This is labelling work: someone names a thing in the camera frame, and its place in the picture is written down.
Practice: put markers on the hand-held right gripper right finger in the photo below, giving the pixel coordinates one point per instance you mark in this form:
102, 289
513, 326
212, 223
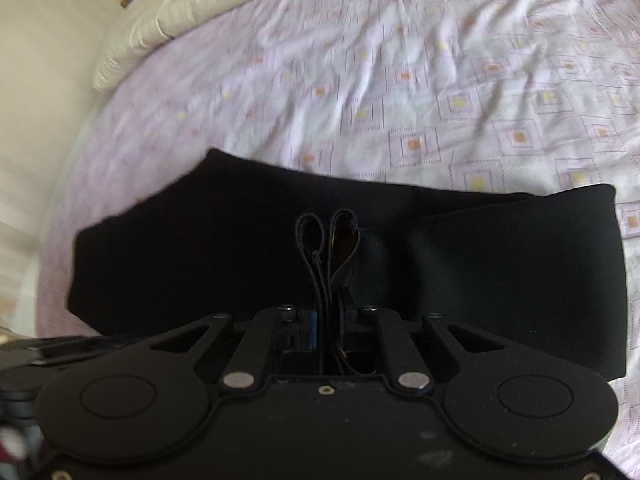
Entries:
347, 322

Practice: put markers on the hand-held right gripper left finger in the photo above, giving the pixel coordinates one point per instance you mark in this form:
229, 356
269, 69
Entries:
307, 327

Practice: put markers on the cream duvet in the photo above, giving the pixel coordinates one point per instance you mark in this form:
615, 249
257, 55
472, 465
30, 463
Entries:
175, 15

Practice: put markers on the black pants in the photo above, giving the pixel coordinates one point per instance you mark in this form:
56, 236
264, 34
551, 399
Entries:
200, 260

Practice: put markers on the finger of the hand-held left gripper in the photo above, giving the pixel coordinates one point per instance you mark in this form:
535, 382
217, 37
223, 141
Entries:
70, 351

